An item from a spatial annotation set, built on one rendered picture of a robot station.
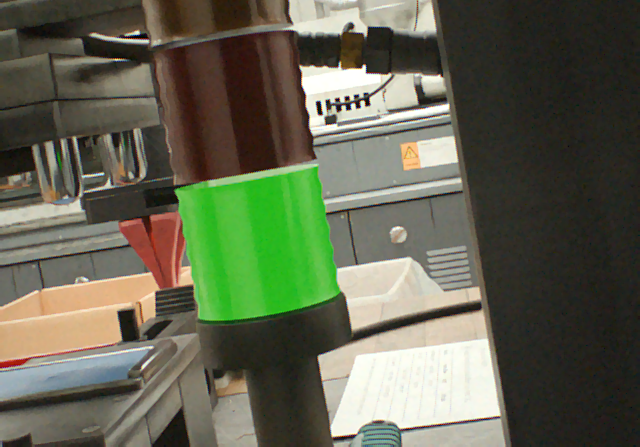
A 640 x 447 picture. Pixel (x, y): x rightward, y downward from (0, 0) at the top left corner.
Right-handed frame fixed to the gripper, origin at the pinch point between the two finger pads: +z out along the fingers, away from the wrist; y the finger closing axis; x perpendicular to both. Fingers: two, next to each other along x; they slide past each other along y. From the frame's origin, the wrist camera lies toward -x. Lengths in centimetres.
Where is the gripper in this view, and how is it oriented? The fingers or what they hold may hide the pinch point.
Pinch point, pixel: (171, 292)
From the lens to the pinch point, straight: 94.5
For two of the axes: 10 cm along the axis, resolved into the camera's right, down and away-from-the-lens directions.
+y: -9.8, 1.6, 1.2
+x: -1.1, 1.0, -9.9
